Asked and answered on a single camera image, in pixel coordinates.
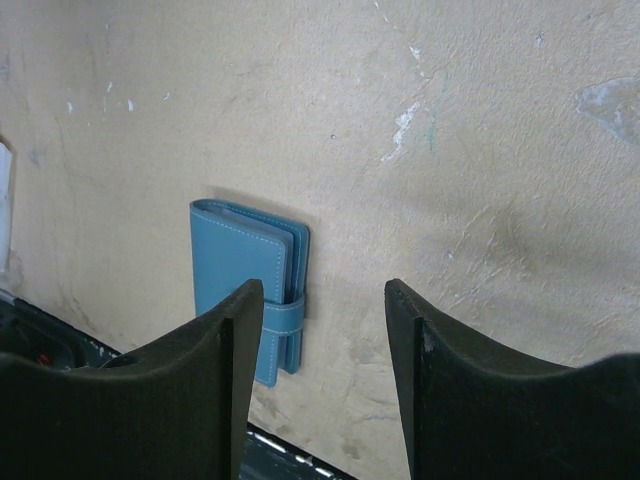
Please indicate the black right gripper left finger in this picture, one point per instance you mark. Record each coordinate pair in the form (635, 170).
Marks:
(175, 408)

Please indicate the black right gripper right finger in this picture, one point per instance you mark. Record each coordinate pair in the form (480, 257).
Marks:
(473, 408)

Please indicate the blue leather card holder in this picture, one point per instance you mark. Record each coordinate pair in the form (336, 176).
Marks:
(231, 244)

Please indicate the white plastic card packet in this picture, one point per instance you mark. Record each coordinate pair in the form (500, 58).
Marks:
(6, 158)

